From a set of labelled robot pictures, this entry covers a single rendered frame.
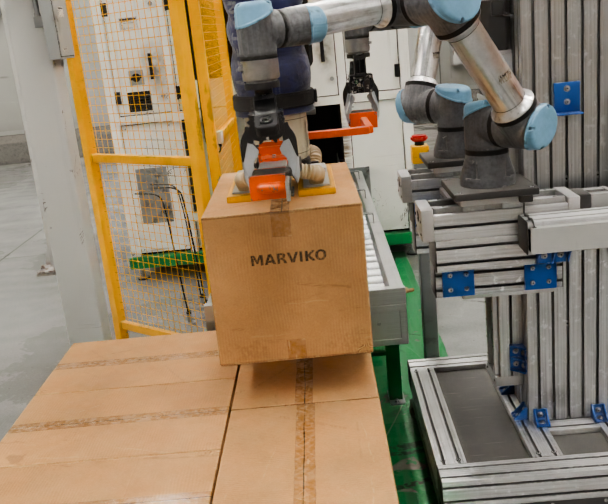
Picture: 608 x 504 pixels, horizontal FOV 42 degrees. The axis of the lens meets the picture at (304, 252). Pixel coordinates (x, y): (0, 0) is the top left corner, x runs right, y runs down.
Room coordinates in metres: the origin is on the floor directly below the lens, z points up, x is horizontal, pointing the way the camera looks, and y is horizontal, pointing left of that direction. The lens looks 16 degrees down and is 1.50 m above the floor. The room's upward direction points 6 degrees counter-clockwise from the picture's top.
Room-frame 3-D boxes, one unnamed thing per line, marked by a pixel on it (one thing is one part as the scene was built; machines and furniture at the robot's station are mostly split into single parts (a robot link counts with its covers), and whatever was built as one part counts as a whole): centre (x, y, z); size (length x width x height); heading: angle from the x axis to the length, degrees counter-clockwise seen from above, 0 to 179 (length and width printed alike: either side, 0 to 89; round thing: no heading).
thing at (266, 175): (1.59, 0.06, 1.20); 0.08 x 0.07 x 0.05; 179
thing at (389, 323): (2.58, 0.02, 0.48); 0.70 x 0.03 x 0.15; 88
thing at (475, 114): (2.11, -0.53, 1.20); 0.13 x 0.12 x 0.14; 32
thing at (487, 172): (2.12, -0.52, 1.09); 0.15 x 0.15 x 0.10
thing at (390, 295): (2.58, 0.02, 0.58); 0.70 x 0.03 x 0.06; 88
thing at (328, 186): (2.19, -0.05, 1.10); 0.34 x 0.10 x 0.05; 179
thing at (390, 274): (3.73, -0.35, 0.50); 2.31 x 0.05 x 0.19; 178
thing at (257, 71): (1.61, 0.05, 1.42); 0.08 x 0.08 x 0.05
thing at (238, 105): (2.19, 0.04, 1.32); 0.23 x 0.23 x 0.04
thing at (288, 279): (2.19, 0.04, 0.87); 0.60 x 0.40 x 0.40; 179
